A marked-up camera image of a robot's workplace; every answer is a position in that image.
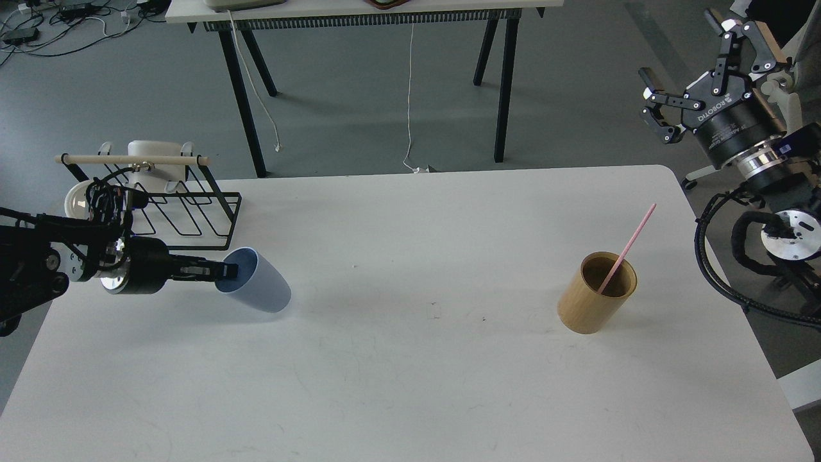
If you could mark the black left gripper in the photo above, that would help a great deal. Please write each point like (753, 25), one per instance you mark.
(147, 267)

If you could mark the black wire dish rack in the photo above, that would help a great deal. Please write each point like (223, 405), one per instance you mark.
(199, 217)

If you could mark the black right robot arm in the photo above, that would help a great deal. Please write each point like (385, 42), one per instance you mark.
(778, 234)

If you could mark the white mug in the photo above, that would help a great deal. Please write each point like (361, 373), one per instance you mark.
(155, 177)

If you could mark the wooden cylindrical cup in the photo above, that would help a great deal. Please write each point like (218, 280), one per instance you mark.
(591, 300)

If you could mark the blue plastic cup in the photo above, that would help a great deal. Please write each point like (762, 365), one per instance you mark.
(256, 284)

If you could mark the white bowl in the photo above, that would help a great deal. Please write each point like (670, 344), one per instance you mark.
(75, 204)

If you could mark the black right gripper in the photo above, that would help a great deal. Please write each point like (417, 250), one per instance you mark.
(737, 125)

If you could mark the white office chair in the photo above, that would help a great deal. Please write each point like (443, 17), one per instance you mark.
(749, 48)

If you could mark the pink chopstick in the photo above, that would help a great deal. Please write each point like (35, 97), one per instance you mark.
(623, 254)

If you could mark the background table with black legs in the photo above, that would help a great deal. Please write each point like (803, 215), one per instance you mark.
(357, 98)

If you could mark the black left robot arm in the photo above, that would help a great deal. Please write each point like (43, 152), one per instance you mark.
(42, 254)

